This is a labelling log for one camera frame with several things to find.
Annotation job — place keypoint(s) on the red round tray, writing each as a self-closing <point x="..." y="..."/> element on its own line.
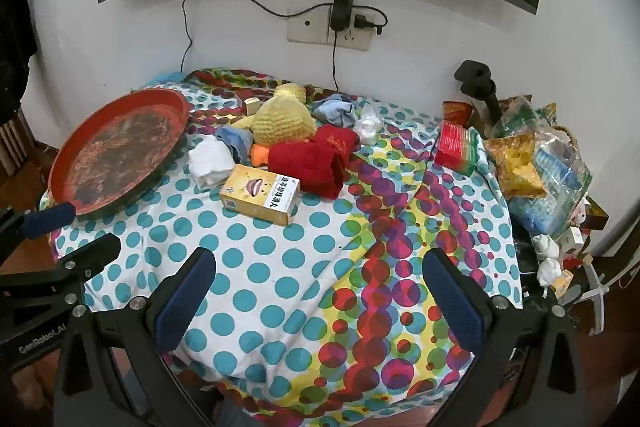
<point x="117" y="152"/>

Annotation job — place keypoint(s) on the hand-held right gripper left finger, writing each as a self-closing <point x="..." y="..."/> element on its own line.
<point x="185" y="302"/>

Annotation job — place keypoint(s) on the black power adapter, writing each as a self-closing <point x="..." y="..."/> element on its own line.
<point x="341" y="12"/>

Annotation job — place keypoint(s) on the dark cloth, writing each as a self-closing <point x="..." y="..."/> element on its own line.
<point x="15" y="47"/>

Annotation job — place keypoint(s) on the clear plastic bag white contents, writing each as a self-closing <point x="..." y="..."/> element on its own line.
<point x="369" y="127"/>

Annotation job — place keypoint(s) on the black clamp stand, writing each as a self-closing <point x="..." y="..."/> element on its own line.
<point x="475" y="74"/>

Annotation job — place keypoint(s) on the plain red sock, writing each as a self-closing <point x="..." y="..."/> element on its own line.
<point x="295" y="164"/>

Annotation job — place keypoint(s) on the green printed plastic bag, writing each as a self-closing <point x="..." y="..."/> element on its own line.
<point x="522" y="114"/>

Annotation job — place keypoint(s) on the yellow knitted duck toy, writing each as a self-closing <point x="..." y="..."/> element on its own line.
<point x="282" y="119"/>

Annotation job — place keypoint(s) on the red and green box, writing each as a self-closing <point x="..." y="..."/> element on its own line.
<point x="455" y="148"/>

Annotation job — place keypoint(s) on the brown wooden furniture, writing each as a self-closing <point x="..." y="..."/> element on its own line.
<point x="12" y="142"/>

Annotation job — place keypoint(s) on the yellow snack bag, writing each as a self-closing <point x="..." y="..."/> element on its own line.
<point x="515" y="167"/>

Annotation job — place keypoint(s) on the small pale wooden block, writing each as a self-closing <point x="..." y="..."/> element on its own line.
<point x="251" y="105"/>

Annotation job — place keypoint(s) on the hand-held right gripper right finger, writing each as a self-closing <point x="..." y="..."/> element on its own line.
<point x="450" y="302"/>

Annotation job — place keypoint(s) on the blue sock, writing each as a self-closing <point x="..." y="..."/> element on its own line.
<point x="334" y="111"/>
<point x="239" y="142"/>

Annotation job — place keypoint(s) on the orange red snack packet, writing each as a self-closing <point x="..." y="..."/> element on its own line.
<point x="456" y="111"/>

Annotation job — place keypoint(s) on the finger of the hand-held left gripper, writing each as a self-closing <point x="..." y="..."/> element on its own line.
<point x="92" y="252"/>
<point x="47" y="219"/>

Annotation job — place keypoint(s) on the yellow cartoon carton box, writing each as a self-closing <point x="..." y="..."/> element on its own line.
<point x="260" y="194"/>

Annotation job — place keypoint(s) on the white sock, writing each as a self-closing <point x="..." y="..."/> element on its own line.
<point x="210" y="162"/>

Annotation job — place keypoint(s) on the light blue sheet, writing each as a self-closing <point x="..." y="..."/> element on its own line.
<point x="162" y="78"/>

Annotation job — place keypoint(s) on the polka dot cloth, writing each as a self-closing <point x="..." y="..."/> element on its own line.
<point x="280" y="277"/>

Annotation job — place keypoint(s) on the red sock with gold print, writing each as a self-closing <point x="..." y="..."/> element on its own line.
<point x="335" y="144"/>

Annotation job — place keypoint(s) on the beige wall socket plate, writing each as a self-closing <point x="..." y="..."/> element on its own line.
<point x="307" y="29"/>

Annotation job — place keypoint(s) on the white rolled cloth pieces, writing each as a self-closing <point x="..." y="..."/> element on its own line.
<point x="546" y="252"/>

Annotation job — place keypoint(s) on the clear bag with blue contents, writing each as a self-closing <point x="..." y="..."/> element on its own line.
<point x="560" y="179"/>

